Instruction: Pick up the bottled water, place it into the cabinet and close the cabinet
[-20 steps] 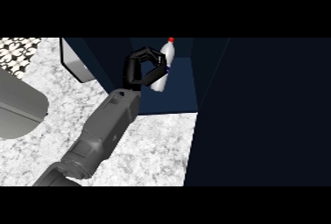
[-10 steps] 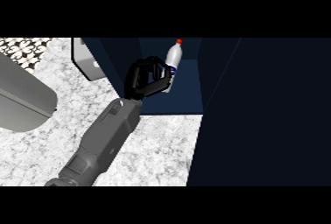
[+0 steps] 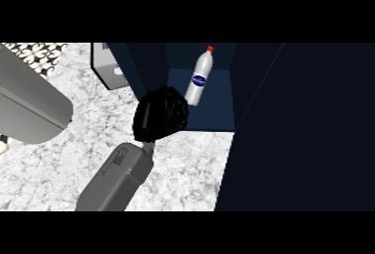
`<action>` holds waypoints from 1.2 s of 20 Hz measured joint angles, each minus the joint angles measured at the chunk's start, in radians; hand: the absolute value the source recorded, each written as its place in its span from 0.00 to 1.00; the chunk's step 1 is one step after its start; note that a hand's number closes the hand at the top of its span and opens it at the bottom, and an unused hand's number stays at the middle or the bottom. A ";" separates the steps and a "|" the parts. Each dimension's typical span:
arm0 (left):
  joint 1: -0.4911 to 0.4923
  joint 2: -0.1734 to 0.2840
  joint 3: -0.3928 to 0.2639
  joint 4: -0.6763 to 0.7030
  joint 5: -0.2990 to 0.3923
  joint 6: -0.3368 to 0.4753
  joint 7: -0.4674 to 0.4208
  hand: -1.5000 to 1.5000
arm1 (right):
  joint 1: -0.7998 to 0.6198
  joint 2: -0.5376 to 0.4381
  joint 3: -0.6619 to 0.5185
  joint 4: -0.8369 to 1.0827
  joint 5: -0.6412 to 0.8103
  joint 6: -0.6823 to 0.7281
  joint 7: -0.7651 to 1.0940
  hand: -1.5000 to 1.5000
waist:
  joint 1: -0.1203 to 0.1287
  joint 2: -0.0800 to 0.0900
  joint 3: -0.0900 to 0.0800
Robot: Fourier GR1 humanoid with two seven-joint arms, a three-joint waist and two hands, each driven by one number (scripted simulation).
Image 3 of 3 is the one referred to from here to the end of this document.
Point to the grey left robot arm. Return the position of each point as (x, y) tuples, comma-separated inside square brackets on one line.
[(27, 102)]

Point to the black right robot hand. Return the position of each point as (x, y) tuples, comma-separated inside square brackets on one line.
[(160, 115)]

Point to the dark blue cabinet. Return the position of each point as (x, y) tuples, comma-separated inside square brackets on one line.
[(210, 112)]

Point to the white plastic water bottle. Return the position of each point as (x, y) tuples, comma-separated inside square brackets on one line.
[(200, 79)]

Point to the dark blue cabinet door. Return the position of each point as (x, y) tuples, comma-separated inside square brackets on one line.
[(303, 132)]

